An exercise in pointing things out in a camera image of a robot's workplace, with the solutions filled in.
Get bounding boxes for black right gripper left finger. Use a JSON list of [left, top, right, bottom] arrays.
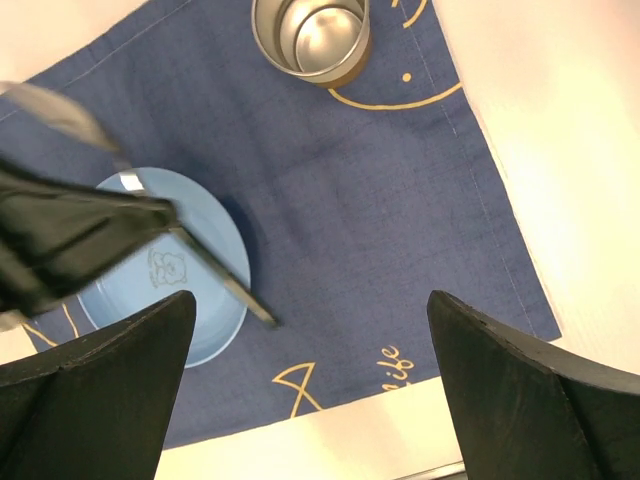
[[1, 291, 196, 479]]

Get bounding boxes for metal cup with brown base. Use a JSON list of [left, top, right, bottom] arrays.
[[251, 0, 373, 89]]

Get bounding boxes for fork with green handle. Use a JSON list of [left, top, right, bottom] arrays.
[[1, 80, 280, 328]]

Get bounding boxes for light blue plastic plate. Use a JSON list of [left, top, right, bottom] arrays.
[[79, 167, 251, 368]]

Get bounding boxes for aluminium mounting rail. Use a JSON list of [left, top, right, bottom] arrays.
[[395, 462, 468, 480]]

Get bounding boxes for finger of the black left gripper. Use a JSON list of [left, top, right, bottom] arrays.
[[1, 160, 175, 317]]

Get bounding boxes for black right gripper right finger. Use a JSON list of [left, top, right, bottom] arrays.
[[427, 291, 639, 479]]

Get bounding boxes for blue fish-print placemat cloth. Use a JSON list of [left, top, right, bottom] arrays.
[[0, 0, 562, 450]]

